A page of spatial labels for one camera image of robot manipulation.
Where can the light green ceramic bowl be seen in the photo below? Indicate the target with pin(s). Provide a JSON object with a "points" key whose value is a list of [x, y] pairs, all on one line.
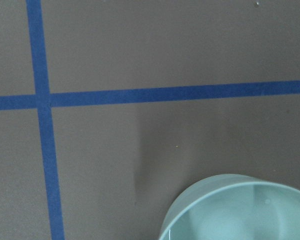
{"points": [[234, 207]]}

